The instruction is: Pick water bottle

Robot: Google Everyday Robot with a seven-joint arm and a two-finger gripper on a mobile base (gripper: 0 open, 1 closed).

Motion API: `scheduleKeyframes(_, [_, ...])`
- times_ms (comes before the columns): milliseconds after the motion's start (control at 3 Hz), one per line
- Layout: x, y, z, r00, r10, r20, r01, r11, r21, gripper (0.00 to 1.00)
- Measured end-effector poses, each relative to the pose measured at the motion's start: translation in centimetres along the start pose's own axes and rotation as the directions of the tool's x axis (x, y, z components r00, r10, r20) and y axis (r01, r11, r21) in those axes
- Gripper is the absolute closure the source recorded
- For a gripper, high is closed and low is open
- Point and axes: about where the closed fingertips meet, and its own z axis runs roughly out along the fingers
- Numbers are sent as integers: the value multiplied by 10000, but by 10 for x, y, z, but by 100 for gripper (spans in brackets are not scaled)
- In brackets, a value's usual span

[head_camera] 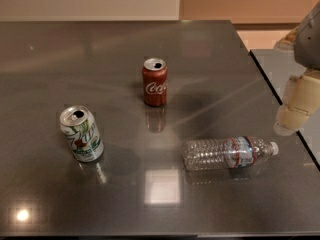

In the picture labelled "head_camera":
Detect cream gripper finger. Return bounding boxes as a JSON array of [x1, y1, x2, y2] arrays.
[[274, 27, 298, 51], [274, 69, 320, 136]]

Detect clear plastic water bottle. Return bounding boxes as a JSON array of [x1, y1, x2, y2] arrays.
[[182, 136, 279, 171]]

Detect red Coca-Cola can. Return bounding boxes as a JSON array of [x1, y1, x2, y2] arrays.
[[142, 58, 168, 107]]

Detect white green 7up can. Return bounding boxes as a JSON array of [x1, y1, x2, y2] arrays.
[[59, 105, 104, 163]]

